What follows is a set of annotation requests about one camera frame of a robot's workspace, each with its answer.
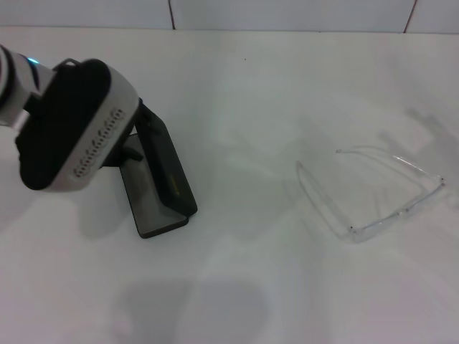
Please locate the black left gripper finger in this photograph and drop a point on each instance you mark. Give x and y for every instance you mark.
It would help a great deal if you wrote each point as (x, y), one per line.
(134, 155)

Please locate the black glasses case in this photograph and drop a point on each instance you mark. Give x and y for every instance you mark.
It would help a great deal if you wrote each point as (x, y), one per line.
(172, 172)

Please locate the clear white glasses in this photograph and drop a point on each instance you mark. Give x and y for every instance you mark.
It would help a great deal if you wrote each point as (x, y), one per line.
(355, 236)

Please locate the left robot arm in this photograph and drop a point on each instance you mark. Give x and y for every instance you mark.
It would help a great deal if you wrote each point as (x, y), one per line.
(14, 71)

